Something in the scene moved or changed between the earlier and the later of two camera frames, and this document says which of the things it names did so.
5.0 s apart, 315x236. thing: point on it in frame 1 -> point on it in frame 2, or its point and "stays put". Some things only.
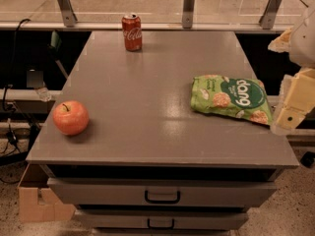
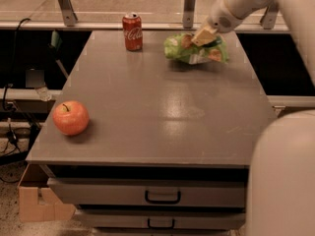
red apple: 70,117 stays put
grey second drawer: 157,219 stays put
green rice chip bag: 241,97 -> 180,46
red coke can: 133,31 stays put
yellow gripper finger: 296,100 -> 205,36
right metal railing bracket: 268,17 stays put
